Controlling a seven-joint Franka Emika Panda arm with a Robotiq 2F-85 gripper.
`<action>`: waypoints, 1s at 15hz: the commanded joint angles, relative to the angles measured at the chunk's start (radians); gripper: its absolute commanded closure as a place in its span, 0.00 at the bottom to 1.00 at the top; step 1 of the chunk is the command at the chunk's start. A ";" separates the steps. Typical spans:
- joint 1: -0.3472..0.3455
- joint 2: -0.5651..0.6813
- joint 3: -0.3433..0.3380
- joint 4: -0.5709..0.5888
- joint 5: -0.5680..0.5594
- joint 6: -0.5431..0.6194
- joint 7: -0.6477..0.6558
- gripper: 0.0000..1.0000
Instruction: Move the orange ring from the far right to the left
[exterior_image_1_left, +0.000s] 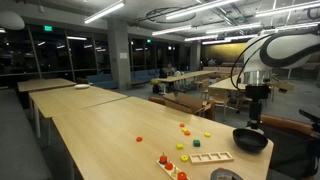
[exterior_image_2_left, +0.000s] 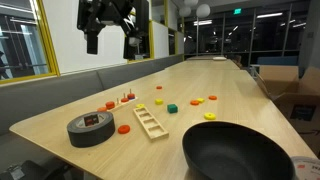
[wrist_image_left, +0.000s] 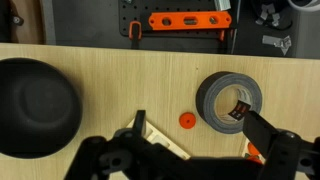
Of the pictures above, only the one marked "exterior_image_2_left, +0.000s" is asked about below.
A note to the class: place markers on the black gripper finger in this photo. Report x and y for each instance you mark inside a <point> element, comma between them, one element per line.
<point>92,43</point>
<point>126,23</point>

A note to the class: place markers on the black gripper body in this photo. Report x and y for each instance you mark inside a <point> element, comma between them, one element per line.
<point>96,11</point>

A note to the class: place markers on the white globe pendant lamp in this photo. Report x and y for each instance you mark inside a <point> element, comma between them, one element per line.
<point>203,10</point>
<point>191,2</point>
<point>185,11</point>

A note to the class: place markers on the wooden peg base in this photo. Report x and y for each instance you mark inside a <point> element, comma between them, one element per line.
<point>121,104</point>

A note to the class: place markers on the small black red card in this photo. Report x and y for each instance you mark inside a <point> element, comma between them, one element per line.
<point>91,120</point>

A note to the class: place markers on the grey bench seat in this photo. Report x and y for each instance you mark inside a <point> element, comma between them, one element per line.
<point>40,100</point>

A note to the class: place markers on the yellow cube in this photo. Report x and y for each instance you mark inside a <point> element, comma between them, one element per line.
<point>159,101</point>

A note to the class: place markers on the grey round container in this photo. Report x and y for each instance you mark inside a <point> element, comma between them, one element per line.
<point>90,135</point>

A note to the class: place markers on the green cube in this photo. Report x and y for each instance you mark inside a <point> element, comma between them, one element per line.
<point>172,108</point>

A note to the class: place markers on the white plate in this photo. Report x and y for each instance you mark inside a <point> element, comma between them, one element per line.
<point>219,58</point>

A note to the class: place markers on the green exit sign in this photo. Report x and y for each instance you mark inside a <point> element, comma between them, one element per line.
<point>237,11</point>

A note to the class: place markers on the wooden slotted tray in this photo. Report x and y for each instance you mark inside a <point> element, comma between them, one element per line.
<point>161,133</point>

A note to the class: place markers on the black bag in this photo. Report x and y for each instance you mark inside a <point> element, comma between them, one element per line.
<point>30,171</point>

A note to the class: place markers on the blue sofa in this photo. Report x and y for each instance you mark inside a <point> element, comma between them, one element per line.
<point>276,60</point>

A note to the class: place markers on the black bowl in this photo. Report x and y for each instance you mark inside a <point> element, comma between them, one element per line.
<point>233,153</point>

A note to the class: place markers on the cardboard box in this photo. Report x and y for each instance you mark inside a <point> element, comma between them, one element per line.
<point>293,100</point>

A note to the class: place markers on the white tape roll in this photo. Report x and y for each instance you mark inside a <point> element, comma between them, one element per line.
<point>308,168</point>

